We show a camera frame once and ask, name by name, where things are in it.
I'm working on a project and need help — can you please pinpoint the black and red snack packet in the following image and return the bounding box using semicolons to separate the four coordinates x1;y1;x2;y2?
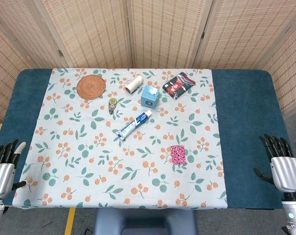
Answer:
162;72;196;100

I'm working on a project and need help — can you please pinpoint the green correction tape dispenser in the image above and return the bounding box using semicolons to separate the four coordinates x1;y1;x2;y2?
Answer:
108;97;117;115

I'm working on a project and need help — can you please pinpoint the small blue cardboard box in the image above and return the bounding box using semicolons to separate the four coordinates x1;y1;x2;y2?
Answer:
140;85;160;108

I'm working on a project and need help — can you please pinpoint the cream thread roll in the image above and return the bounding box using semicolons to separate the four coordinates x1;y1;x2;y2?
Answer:
124;74;144;94

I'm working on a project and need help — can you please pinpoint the round woven rattan coaster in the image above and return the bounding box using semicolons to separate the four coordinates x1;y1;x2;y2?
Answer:
76;75;107;100

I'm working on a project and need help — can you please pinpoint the blue white toothpaste tube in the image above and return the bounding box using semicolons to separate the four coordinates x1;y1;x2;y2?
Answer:
115;109;153;141

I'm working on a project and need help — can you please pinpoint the grey-blue robot torso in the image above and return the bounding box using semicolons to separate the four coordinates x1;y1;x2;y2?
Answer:
93;208;199;235

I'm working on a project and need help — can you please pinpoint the floral leaf-print tablecloth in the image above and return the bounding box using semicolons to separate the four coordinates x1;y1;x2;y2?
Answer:
12;68;228;210

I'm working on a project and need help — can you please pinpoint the bamboo folding screen panel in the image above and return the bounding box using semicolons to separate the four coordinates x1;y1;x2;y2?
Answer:
259;18;296;118
125;0;214;69
0;13;32;123
32;0;134;69
0;0;74;69
193;0;296;71

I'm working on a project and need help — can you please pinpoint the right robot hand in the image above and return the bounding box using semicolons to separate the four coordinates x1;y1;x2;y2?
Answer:
253;133;296;194

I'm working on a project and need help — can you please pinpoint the pink patterned rectangular packet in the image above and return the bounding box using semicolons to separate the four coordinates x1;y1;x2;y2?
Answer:
170;145;187;165

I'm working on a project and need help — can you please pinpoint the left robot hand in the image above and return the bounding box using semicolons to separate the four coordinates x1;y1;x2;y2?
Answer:
0;139;33;198

